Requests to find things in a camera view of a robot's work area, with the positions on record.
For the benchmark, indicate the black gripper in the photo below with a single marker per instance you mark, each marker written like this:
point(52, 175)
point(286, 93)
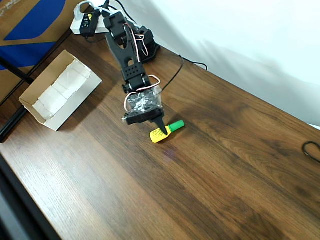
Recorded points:
point(144, 118)

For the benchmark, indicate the yellow bottle with green cap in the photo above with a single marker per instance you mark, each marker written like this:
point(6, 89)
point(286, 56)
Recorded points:
point(156, 137)

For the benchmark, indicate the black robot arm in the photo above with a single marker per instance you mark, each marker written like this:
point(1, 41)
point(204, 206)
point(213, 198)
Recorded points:
point(127, 55)

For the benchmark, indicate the white open cardboard box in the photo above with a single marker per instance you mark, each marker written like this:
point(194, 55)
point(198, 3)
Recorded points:
point(57, 92)

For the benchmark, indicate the webcam wrapped in clear tape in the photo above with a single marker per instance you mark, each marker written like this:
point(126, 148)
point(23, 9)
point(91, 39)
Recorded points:
point(140, 118)

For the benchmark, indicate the black power adapter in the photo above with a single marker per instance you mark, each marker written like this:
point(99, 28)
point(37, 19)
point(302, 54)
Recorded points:
point(87, 25)

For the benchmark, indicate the white power strip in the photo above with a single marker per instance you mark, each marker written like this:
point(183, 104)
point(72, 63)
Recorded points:
point(75, 27)

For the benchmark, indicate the white charger plug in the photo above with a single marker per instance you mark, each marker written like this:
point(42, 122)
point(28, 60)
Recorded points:
point(78, 12)

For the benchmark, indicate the black metal pole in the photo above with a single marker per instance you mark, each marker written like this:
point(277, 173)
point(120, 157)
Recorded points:
point(17, 71)

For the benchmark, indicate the large brown blue-printed carton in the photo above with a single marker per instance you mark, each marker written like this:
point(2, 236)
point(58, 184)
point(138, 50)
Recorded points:
point(25, 20)

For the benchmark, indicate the black metal rail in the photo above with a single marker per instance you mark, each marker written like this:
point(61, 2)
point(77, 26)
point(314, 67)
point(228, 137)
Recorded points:
point(10, 127)

